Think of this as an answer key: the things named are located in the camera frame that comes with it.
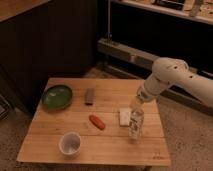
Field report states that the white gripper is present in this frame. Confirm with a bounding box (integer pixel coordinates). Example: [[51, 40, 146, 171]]
[[136, 85, 155, 103]]

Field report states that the clear plastic bottle with label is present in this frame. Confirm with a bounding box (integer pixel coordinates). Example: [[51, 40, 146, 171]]
[[129, 97, 144, 140]]

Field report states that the white sponge block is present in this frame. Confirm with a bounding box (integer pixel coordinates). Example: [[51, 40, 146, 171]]
[[119, 108, 131, 126]]

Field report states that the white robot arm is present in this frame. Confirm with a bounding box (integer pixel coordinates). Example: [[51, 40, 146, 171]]
[[136, 57, 213, 108]]

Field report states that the dark grey rectangular block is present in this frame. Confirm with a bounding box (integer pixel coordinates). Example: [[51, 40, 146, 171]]
[[85, 88, 94, 105]]

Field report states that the orange carrot toy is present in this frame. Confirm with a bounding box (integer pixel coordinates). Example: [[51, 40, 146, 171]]
[[89, 115, 105, 130]]

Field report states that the metal vertical pole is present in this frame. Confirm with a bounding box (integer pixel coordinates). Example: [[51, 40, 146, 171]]
[[107, 0, 111, 42]]

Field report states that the wooden table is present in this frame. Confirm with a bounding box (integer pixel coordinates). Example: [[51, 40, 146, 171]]
[[17, 78, 171, 166]]

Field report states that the wooden shelf top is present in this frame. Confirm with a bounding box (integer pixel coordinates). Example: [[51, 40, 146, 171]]
[[112, 0, 213, 25]]

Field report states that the green bowl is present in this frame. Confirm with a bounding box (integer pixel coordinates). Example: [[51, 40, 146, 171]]
[[41, 85, 73, 111]]

